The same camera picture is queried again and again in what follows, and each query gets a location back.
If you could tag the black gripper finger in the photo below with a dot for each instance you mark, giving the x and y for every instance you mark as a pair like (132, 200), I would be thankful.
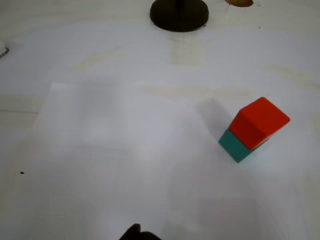
(150, 236)
(132, 232)

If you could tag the red cube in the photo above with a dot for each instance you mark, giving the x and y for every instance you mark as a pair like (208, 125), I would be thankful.
(260, 120)

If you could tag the teal blue cube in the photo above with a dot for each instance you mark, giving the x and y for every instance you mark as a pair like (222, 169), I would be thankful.
(232, 146)

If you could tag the white paper sheet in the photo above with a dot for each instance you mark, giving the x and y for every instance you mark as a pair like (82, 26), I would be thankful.
(150, 155)

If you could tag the beige masking tape strip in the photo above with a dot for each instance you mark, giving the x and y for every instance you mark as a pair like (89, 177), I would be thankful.
(187, 88)
(186, 53)

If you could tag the black round stand base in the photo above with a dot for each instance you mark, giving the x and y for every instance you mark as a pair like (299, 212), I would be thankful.
(178, 17)

